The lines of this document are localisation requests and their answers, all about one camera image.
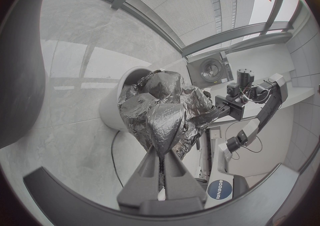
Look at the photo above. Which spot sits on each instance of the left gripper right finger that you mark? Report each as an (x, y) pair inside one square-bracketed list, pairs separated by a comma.
[(182, 185)]

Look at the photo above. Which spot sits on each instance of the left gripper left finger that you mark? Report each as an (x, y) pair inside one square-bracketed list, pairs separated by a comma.
[(145, 182)]

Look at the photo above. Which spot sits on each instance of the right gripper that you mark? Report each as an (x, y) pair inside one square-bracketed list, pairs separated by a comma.
[(236, 110)]

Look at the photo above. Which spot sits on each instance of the black plastic bag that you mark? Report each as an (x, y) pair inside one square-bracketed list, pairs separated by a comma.
[(155, 90)]

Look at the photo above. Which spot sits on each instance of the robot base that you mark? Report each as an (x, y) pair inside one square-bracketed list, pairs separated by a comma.
[(220, 190)]

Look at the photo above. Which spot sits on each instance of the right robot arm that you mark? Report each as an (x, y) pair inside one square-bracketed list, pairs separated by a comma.
[(280, 87)]

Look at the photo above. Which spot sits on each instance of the white trash bin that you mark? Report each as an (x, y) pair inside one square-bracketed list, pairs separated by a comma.
[(110, 110)]

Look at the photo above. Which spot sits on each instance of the silver washing machine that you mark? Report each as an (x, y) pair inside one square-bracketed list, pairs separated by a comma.
[(198, 76)]

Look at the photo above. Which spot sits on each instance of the dark grey round stool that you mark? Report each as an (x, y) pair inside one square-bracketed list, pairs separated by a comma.
[(20, 70)]

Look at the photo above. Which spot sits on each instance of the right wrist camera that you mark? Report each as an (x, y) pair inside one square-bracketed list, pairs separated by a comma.
[(232, 88)]

